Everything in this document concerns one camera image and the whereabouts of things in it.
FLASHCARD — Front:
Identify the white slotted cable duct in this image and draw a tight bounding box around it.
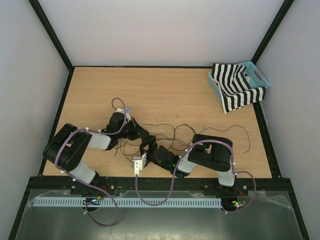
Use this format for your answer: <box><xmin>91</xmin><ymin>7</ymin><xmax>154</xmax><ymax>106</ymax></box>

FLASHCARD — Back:
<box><xmin>32</xmin><ymin>197</ymin><xmax>222</xmax><ymax>209</ymax></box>

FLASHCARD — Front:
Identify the black wire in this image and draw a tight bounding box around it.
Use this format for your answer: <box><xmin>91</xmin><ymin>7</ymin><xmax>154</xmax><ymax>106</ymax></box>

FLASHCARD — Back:
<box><xmin>112</xmin><ymin>123</ymin><xmax>201</xmax><ymax>157</ymax></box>

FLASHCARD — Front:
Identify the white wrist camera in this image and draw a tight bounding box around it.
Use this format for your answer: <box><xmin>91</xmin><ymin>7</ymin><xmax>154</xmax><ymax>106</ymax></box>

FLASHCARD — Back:
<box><xmin>116</xmin><ymin>107</ymin><xmax>132</xmax><ymax>123</ymax></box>
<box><xmin>131</xmin><ymin>153</ymin><xmax>147</xmax><ymax>176</ymax></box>

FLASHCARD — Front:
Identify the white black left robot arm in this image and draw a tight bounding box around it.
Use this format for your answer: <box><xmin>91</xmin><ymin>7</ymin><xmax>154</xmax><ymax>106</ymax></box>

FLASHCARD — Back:
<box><xmin>42</xmin><ymin>109</ymin><xmax>156</xmax><ymax>194</ymax></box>

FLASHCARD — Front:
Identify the black cage frame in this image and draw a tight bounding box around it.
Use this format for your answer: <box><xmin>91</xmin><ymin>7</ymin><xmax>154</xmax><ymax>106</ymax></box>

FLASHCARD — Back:
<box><xmin>8</xmin><ymin>0</ymin><xmax>309</xmax><ymax>240</ymax></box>

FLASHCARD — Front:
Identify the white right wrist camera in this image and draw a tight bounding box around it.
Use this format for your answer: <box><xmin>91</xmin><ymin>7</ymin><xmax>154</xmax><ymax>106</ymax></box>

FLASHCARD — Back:
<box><xmin>131</xmin><ymin>153</ymin><xmax>147</xmax><ymax>176</ymax></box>

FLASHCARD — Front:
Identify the grey wire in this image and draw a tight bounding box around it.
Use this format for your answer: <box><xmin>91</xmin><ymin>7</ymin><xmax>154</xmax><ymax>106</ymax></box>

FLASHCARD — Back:
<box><xmin>117</xmin><ymin>121</ymin><xmax>198</xmax><ymax>153</ymax></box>

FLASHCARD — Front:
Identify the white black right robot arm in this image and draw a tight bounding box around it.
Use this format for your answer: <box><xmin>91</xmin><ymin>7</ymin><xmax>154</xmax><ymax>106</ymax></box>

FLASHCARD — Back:
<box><xmin>132</xmin><ymin>134</ymin><xmax>237</xmax><ymax>195</ymax></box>

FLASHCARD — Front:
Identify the grey metal front plate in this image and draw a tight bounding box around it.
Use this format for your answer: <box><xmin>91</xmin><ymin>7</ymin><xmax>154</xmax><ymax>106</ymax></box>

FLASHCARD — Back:
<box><xmin>15</xmin><ymin>190</ymin><xmax>302</xmax><ymax>240</ymax></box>

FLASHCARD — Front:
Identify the light blue perforated basket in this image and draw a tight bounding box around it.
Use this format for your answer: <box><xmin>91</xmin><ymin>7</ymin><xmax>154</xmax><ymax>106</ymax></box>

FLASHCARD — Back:
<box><xmin>207</xmin><ymin>61</ymin><xmax>270</xmax><ymax>105</ymax></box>

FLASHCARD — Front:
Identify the black white striped cloth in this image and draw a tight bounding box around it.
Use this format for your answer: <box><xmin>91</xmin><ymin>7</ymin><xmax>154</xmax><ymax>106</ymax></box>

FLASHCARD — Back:
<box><xmin>211</xmin><ymin>63</ymin><xmax>267</xmax><ymax>114</ymax></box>

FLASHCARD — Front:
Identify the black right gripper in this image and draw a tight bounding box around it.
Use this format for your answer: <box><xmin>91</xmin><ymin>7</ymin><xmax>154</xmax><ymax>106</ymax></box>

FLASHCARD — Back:
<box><xmin>139</xmin><ymin>133</ymin><xmax>172</xmax><ymax>171</ymax></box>

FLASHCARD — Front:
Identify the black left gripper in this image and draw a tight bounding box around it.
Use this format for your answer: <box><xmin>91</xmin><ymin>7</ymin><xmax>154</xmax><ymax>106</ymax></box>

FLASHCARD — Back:
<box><xmin>117</xmin><ymin>117</ymin><xmax>149</xmax><ymax>141</ymax></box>

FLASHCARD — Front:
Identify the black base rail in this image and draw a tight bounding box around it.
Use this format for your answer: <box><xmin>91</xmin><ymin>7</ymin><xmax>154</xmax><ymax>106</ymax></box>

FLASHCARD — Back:
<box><xmin>26</xmin><ymin>176</ymin><xmax>294</xmax><ymax>198</ymax></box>

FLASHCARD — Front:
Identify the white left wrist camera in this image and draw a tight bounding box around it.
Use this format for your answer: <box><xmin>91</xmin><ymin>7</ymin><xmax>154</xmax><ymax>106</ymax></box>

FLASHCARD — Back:
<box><xmin>116</xmin><ymin>107</ymin><xmax>132</xmax><ymax>123</ymax></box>

